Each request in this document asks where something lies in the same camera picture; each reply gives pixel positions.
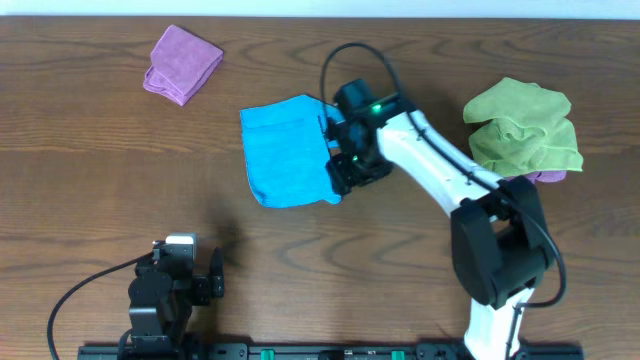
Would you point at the folded purple cloth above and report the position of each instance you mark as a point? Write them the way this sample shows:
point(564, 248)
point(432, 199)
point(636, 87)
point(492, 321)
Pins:
point(181, 63)

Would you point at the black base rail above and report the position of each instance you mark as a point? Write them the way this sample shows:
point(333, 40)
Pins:
point(239, 351)

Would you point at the purple cloth under pile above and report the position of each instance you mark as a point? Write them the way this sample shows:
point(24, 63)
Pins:
point(546, 176)

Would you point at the crumpled green cloth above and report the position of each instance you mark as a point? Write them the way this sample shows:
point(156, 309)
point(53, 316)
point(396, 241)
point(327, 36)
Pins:
point(522, 129)

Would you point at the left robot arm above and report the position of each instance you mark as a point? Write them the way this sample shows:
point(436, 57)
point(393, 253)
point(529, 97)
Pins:
point(160, 327)

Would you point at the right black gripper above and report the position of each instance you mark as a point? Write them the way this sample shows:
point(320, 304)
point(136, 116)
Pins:
point(338, 150)

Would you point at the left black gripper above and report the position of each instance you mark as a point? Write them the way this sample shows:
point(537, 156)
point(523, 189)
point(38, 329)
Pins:
point(202, 290)

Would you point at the blue microfiber cloth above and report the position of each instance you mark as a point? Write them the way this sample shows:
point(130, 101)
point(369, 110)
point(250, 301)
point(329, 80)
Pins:
point(286, 152)

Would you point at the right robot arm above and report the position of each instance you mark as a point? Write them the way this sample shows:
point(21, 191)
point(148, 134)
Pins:
point(500, 243)

